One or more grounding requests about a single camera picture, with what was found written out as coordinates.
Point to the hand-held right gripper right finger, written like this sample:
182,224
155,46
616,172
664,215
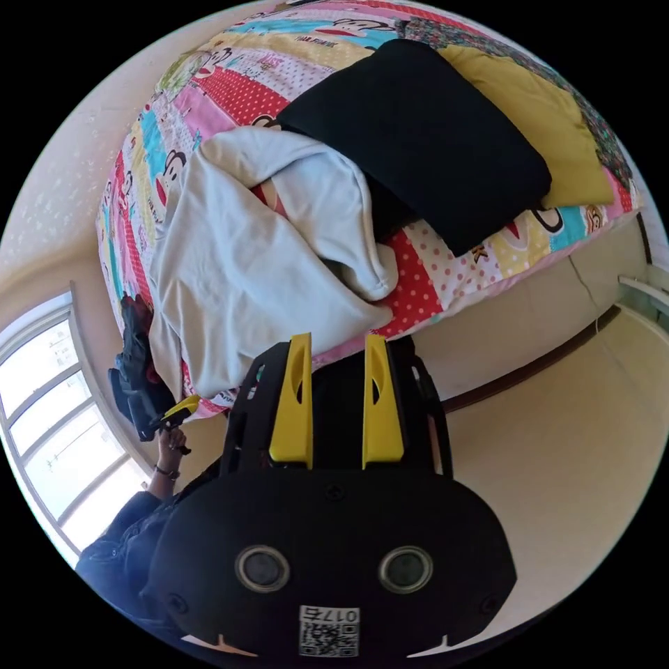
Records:
381,418

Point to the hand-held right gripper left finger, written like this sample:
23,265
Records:
292,418

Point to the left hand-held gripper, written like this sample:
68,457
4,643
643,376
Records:
138,405

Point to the white long sleeve shirt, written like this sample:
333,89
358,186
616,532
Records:
235,261

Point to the person's left forearm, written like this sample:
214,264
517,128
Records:
163,483

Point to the person's left hand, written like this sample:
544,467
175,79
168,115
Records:
171,448

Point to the dark red pile of clothes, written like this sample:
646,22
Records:
137,329

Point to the window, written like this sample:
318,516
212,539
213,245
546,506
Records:
52,407

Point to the bed with cartoon printed sheet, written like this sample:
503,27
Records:
470,272

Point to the black folded garment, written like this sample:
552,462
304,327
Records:
418,141

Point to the yellow pillow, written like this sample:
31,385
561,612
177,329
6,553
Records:
543,130

